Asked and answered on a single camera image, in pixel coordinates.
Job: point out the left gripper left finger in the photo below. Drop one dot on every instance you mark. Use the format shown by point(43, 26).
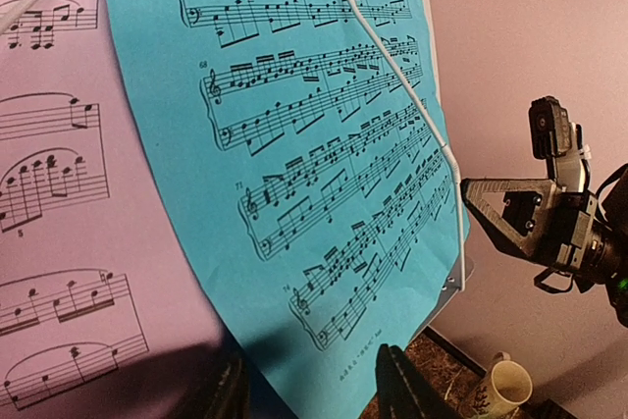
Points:
point(229, 392)

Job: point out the light blue music stand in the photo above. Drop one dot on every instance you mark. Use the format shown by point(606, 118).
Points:
point(427, 120)

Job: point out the blue sheet music page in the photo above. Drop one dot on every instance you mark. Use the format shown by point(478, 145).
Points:
point(304, 159)

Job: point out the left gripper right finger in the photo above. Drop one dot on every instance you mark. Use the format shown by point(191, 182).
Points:
point(403, 392)

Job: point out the beige green ceramic mug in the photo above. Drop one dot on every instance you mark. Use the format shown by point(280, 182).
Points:
point(505, 387)

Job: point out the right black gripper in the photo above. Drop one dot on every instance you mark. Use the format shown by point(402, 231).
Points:
point(515, 215)

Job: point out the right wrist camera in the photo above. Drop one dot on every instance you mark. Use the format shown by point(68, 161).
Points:
point(559, 143)

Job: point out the purple sheet music page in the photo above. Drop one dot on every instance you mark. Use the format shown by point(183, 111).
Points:
point(100, 315)

